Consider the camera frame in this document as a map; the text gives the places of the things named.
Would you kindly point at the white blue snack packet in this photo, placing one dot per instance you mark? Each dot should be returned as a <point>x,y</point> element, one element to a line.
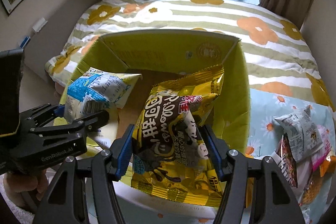
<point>97,90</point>

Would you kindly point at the white wall switch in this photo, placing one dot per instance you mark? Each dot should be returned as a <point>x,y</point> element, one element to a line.
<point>39,24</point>

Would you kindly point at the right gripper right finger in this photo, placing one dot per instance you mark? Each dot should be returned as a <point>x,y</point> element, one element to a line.
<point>273,201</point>

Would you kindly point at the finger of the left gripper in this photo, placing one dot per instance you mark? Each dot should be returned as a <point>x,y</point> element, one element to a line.
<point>84,125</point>
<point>41,115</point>

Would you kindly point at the pink white snack packet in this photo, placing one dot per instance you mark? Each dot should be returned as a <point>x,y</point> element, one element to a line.
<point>328,139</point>

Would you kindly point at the light blue daisy tablecloth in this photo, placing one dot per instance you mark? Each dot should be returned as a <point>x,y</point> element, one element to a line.
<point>264,136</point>

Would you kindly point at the yellow-green cardboard box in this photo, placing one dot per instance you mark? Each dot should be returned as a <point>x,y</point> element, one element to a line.
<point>161,55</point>

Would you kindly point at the person's left hand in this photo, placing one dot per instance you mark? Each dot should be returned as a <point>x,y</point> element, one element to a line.
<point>15,184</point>

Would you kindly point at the gold chocolate snack packet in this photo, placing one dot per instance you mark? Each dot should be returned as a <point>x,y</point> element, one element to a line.
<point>170,157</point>

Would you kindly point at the orange waffle snack packet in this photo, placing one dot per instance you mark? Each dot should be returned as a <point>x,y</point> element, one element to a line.
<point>315,183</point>

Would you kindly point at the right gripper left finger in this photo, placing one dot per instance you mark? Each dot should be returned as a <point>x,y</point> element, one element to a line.
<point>65,199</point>

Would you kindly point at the grey white snack packet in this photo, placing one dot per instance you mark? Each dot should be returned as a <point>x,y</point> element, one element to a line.
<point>303,135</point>

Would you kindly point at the yellow orange snack packet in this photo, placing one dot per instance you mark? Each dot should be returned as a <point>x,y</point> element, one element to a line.
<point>287,163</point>

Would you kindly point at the striped floral duvet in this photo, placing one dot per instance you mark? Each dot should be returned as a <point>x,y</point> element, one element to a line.
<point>278,58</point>

